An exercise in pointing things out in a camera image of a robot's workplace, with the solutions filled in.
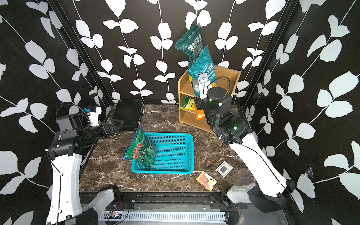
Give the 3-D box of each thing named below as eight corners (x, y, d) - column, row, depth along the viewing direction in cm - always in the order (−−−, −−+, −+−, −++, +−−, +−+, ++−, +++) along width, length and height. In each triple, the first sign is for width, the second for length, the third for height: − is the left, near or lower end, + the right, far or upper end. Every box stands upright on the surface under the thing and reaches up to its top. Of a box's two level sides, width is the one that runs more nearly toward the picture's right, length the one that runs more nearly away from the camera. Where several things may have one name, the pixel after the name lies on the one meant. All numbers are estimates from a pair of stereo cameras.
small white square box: (223, 178, 84) (224, 177, 82) (215, 169, 88) (215, 168, 86) (232, 169, 88) (233, 168, 86) (224, 161, 91) (224, 160, 89)
